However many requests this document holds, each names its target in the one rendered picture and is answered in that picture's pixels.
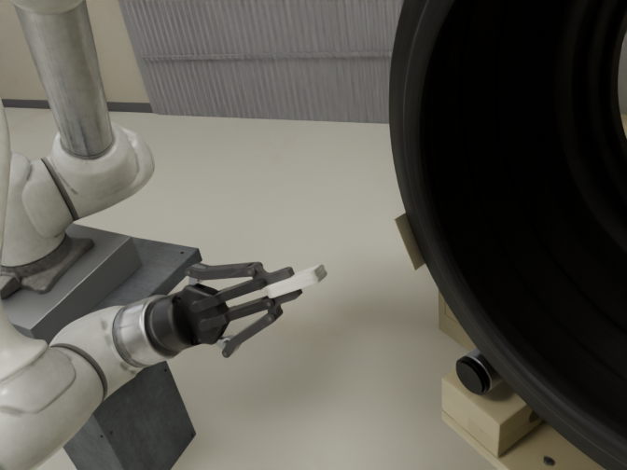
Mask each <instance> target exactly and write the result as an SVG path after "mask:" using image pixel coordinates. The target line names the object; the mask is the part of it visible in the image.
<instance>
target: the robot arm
mask: <svg viewBox="0 0 627 470"><path fill-rule="evenodd" d="M9 1H10V2H11V3H13V5H14V7H15V10H16V13H17V16H18V18H19V21H20V24H21V28H22V30H23V33H24V36H25V39H26V42H27V44H28V47H29V50H30V52H31V55H32V57H33V60H34V63H35V68H36V70H37V73H38V75H39V78H40V81H41V83H42V86H43V89H44V92H45V94H46V97H47V99H48V102H49V107H50V110H51V112H52V115H53V117H54V120H55V123H56V125H57V128H58V132H57V133H56V135H55V137H54V140H53V144H52V151H51V154H50V155H48V156H46V157H44V158H42V159H27V158H26V157H25V156H24V155H23V154H21V153H17V152H13V151H11V146H10V136H9V129H8V124H7V116H6V113H5V109H4V106H3V103H2V100H1V97H0V470H35V469H37V468H38V467H39V466H41V465H42V464H43V463H45V462H46V461H47V460H48V459H50V458H51V457H52V456H53V455H54V454H55V453H56V452H57V451H59V450H60V449H61V448H62V447H63V446H64V445H65V444H66V443H67V442H68V441H69V440H70V439H71V438H72V437H73V436H74V435H75V434H76V433H77V432H78V431H79V430H80V429H81V428H82V426H83V425H84V424H85V423H86V422H87V421H88V419H89V418H90V416H91V414H92V413H93V411H94V410H95V409H97V408H98V407H99V405H100V404H101V403H102V402H104V401H105V400H106V398H107V397H108V396H109V395H111V394H112V393H113V392H115V391H116V390H117V389H118V388H119V387H121V386H122V385H124V384H125V383H126V382H128V381H129V380H131V379H133V378H134V377H135V376H136V374H137V373H138V372H139V371H141V370H142V369H143V368H144V367H148V366H153V365H156V364H157V363H160V362H163V361H166V360H169V359H173V358H174V357H175V356H177V355H178V354H179V353H181V352H182V351H184V350H185V349H188V348H191V347H194V346H197V345H200V344H208V345H213V344H216V345H217V346H218V347H219V348H221V349H222V350H223V351H222V355H223V356H224V357H225V358H229V357H230V356H231V355H232V354H233V353H235V352H236V351H237V350H238V349H239V347H240V346H241V344H242V343H243V342H245V341H246V340H248V339H250V338H251V337H253V336H254V335H256V334H257V333H258V332H260V331H261V330H263V329H264V328H266V327H267V326H269V325H271V324H272V323H274V322H275V321H276V320H277V319H278V318H279V317H280V316H281V315H282V314H283V310H282V309H281V304H283V303H286V302H288V301H291V300H295V299H297V298H298V297H299V296H300V295H301V294H302V293H303V292H302V290H301V288H304V287H307V286H310V285H313V284H316V283H320V282H321V281H322V280H323V279H324V278H325V277H326V276H327V272H326V271H325V267H324V265H322V264H320V265H317V266H314V267H312V268H309V269H306V270H302V271H299V272H296V273H295V272H294V270H293V269H292V267H286V268H283V269H280V270H277V271H274V272H267V271H266V270H265V269H263V264H262V263H261V262H247V263H237V264H227V265H217V266H209V265H206V264H203V263H200V262H199V263H196V264H194V265H192V266H191V267H189V268H187V269H186V274H187V276H188V277H189V278H188V285H186V286H185V287H184V288H183V289H182V291H179V292H176V293H173V294H171V295H169V296H165V295H155V296H152V297H147V298H145V299H142V300H139V301H136V302H133V303H130V304H128V305H126V306H113V307H109V308H105V309H102V310H99V311H95V312H92V313H90V314H88V315H86V316H83V317H81V318H79V319H77V320H75V321H74V322H72V323H71V324H69V325H67V326H66V327H65V328H63V329H62V330H61V331H60V332H59V333H58V334H57V335H56V336H55V338H54V339H53V340H52V342H51V343H50V345H48V344H47V343H46V342H45V341H44V340H43V339H31V338H28V337H25V336H24V335H23V334H21V333H20V332H19V331H18V330H17V329H16V328H15V327H14V326H13V325H12V323H11V322H10V321H9V320H8V318H7V315H6V312H5V310H4V307H3V304H2V300H1V299H4V298H5V297H7V296H9V295H10V294H12V293H13V292H15V291H16V290H18V289H19V288H20V289H25V290H31V291H34V292H36V293H37V294H39V295H44V294H46V293H48V292H49V291H50V290H51V289H52V288H53V286H54V284H55V283H56V282H57V281H58V280H59V279H60V278H61V277H62V276H63V275H64V274H65V273H66V272H67V271H68V270H69V269H70V268H71V267H72V266H73V265H74V264H75V262H76V261H77V260H78V259H79V258H80V257H81V256H82V255H83V254H84V253H86V252H87V251H88V250H90V249H91V248H92V247H93V245H94V242H93V240H92V239H91V238H72V237H68V235H67V234H66V232H65V231H64V230H65V229H67V228H68V227H69V226H70V225H71V224H72V223H73V222H74V221H77V220H78V219H80V218H83V217H86V216H89V215H92V214H96V213H99V212H101V211H102V210H105V209H107V208H109V207H111V206H114V205H116V204H118V203H120V202H122V201H124V200H127V199H128V198H129V197H131V196H133V195H134V194H136V193H137V192H138V191H140V190H141V189H142V188H143V187H144V186H145V185H146V184H147V183H148V181H149V180H150V179H151V177H152V175H153V172H154V170H155V160H154V157H153V154H152V152H151V149H150V147H149V145H148V144H147V142H146V140H145V139H144V138H143V137H142V136H140V135H139V134H138V133H137V132H135V131H131V130H128V129H124V128H121V127H120V126H119V125H118V124H116V123H115V122H113V121H111V120H110V116H109V113H108V108H107V103H106V99H105V91H104V86H103V82H102V78H101V73H100V68H99V64H98V56H97V52H96V47H95V43H94V38H93V33H92V29H91V21H90V16H89V12H88V8H87V3H86V0H9ZM243 277H252V278H253V279H251V280H248V281H245V282H243V283H238V284H235V285H234V286H231V287H226V288H224V289H221V290H216V289H215V288H212V287H209V286H206V285H203V284H200V283H201V282H203V281H207V280H219V279H231V278H243ZM264 287H266V288H265V290H266V292H267V293H268V295H267V296H265V297H260V298H257V299H254V300H251V301H248V302H245V303H243V304H240V305H237V306H236V305H235V306H231V307H228V306H227V304H226V301H228V300H231V299H234V298H237V297H240V296H243V295H246V294H249V293H252V292H255V291H258V290H259V291H260V290H261V289H263V288H264ZM265 310H267V311H268V313H266V314H265V315H263V316H262V317H260V318H259V319H257V320H256V321H255V322H254V323H252V324H251V325H249V326H247V327H246V328H244V329H243V330H241V331H240V332H239V333H238V334H237V335H235V336H234V335H228V336H226V337H222V336H223V334H224V332H225V330H226V329H227V327H228V325H229V323H230V321H233V320H236V319H240V318H243V317H245V316H248V315H251V314H254V313H257V312H260V311H265Z"/></svg>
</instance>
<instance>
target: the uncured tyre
mask: <svg viewBox="0 0 627 470"><path fill-rule="evenodd" d="M626 29H627V0H404V2H403V6H402V9H401V12H400V16H399V20H398V24H397V31H396V36H395V41H394V46H393V52H392V60H391V68H390V78H389V128H390V139H391V147H392V154H393V161H394V166H395V171H396V176H397V183H398V188H399V192H400V196H401V199H402V202H403V205H404V209H405V212H406V215H407V217H408V220H409V223H410V226H411V231H412V233H413V236H414V239H415V240H416V243H417V245H418V247H419V250H420V252H421V254H422V257H423V259H424V261H425V263H426V266H427V268H428V270H429V272H430V274H431V276H432V278H433V280H434V281H435V283H436V285H437V287H438V289H439V291H440V292H441V294H442V296H443V298H444V299H445V301H446V303H447V304H448V306H449V308H450V309H451V311H452V312H453V314H454V316H455V318H456V319H457V321H458V322H459V324H460V325H461V326H462V327H463V328H464V330H465V331H466V333H467V335H468V336H469V337H470V339H471V340H472V341H473V343H474V344H475V345H476V347H477V348H478V349H479V351H480V352H481V354H482V355H483V356H484V357H485V359H486V360H487V361H488V362H489V363H490V365H491V366H492V367H493V368H494V369H495V371H496V372H497V373H498V374H499V375H500V376H501V378H502V379H503V380H504V381H505V382H506V383H507V384H508V385H509V386H510V388H511V389H512V390H513V391H514V392H515V393H516V394H517V395H518V396H519V397H520V398H521V399H522V400H523V401H524V402H525V403H526V404H527V405H528V406H529V407H530V408H531V409H532V410H533V411H534V412H535V413H536V414H537V415H539V416H540V417H541V418H542V419H543V420H544V421H545V422H546V423H547V424H549V425H550V426H551V427H552V428H553V429H554V430H555V431H557V432H558V433H559V434H560V435H561V436H563V437H564V438H565V439H566V440H567V441H569V442H570V443H571V444H572V445H574V446H575V447H576V448H577V449H579V450H580V451H582V452H583V453H584V454H585V455H587V456H588V457H589V458H591V459H592V460H593V461H595V462H596V463H598V464H599V465H601V466H602V467H603V468H605V469H606V470H627V138H626V135H625V132H624V129H623V126H622V121H621V117H620V106H619V95H618V74H619V63H620V52H621V47H622V43H623V39H624V36H625V32H626Z"/></svg>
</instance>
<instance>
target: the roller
mask: <svg viewBox="0 0 627 470"><path fill-rule="evenodd" d="M456 373H457V376H458V378H459V380H460V381H461V382H462V383H463V385H464V386H465V387H466V388H467V389H468V390H469V391H470V392H472V393H473V394H478V395H483V394H485V393H487V392H489V391H490V390H492V389H493V388H494V387H495V386H496V385H498V384H499V383H500V382H502V381H503V379H502V378H501V376H500V375H499V374H498V373H497V372H496V371H495V369H494V368H493V367H492V366H491V365H490V363H489V362H488V361H487V360H486V359H485V357H484V356H483V355H482V354H481V352H480V351H479V349H478V348H477V347H476V348H474V349H473V350H471V351H470V352H468V353H466V354H465V355H464V356H462V357H461V358H460V359H458V360H457V361H456Z"/></svg>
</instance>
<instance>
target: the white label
mask: <svg viewBox="0 0 627 470"><path fill-rule="evenodd" d="M393 221H394V224H395V226H396V229H397V233H398V235H399V238H400V239H401V241H402V244H403V246H404V249H405V251H406V254H407V256H408V259H409V261H410V263H411V267H412V269H413V271H416V270H417V269H419V268H420V267H421V266H423V265H424V263H425V261H424V259H423V257H422V254H421V252H420V250H419V247H418V245H417V243H416V240H415V239H414V236H413V233H412V231H411V226H410V223H409V220H408V217H407V215H406V212H405V213H404V214H401V215H400V216H398V217H396V218H395V219H393Z"/></svg>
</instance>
